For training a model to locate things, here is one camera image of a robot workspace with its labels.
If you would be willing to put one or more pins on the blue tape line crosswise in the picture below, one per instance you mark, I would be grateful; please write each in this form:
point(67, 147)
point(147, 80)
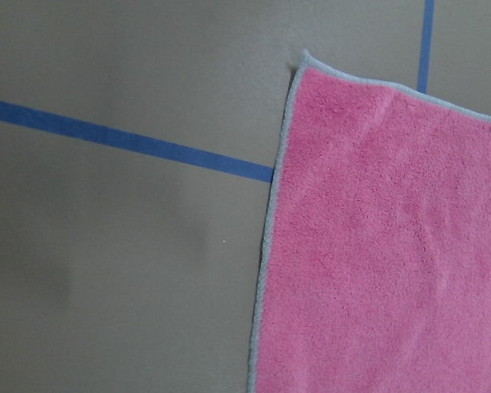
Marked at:
point(99, 134)

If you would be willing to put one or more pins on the pink towel with grey back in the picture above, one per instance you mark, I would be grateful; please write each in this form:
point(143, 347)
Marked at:
point(376, 261)

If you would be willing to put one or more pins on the blue tape line lengthwise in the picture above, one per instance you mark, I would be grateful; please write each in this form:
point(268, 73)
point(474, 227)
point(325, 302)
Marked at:
point(426, 40)

